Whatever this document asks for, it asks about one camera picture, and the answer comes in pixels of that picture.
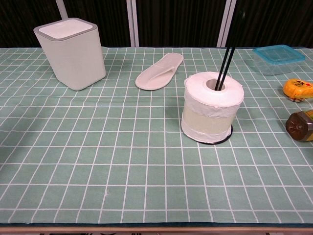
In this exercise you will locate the white toilet paper roll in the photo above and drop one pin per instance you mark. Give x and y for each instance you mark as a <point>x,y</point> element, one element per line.
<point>207,115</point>

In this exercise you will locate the white disposable slipper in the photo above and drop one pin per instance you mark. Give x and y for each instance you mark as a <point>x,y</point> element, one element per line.
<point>156,74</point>

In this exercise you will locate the green checkered tablecloth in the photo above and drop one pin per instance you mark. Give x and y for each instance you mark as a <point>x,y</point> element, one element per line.
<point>122,159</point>

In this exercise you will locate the white lidded trash bin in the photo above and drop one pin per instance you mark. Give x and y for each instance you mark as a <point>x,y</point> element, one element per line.
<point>73,58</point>

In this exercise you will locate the clear container with blue lid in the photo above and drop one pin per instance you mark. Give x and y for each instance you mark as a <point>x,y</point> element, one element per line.
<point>278,61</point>

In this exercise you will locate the yellow snack packet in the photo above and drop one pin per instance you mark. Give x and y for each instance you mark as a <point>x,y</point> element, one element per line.
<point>297,89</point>

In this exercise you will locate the brown glass spice jar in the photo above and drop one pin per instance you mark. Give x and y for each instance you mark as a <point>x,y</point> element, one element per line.
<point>300,126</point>

